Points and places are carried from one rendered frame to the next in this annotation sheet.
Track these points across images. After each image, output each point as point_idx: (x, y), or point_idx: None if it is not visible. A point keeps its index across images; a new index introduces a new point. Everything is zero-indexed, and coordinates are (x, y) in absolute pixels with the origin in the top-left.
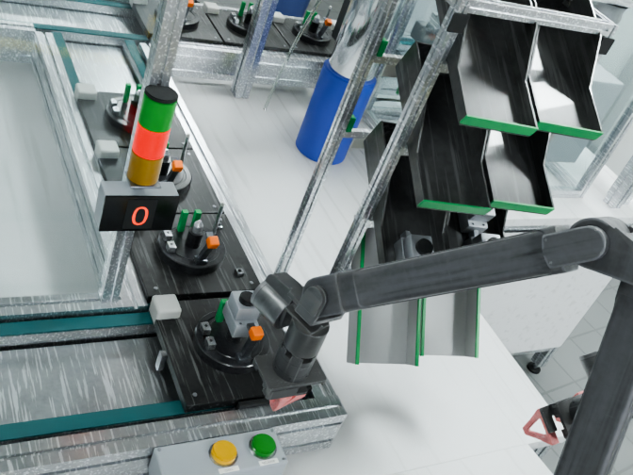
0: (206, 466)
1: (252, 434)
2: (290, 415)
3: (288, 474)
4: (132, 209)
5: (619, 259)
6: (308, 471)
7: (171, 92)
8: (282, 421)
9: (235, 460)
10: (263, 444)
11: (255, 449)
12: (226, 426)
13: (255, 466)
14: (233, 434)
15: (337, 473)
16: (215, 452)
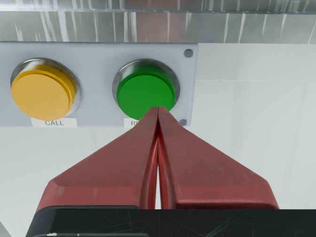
0: (5, 106)
1: (135, 52)
2: (267, 16)
3: (228, 43)
4: None
5: None
6: (266, 46)
7: None
8: (231, 32)
9: (70, 109)
10: (141, 101)
11: (120, 106)
12: (67, 16)
13: (114, 126)
14: (82, 41)
15: (314, 61)
16: (15, 100)
